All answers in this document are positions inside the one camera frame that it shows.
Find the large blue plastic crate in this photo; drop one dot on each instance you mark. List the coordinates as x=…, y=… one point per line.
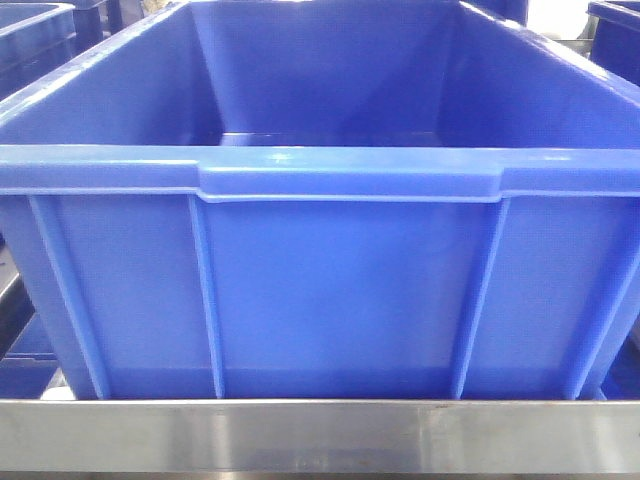
x=327, y=199

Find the blue bin upper left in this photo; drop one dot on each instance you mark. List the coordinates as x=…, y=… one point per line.
x=36, y=38

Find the blue bin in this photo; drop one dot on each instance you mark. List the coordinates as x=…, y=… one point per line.
x=36, y=38
x=615, y=45

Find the blue bin upper right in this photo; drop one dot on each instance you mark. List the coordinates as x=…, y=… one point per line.
x=615, y=45

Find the steel shelf front rail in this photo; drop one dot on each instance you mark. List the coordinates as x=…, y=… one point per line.
x=321, y=436

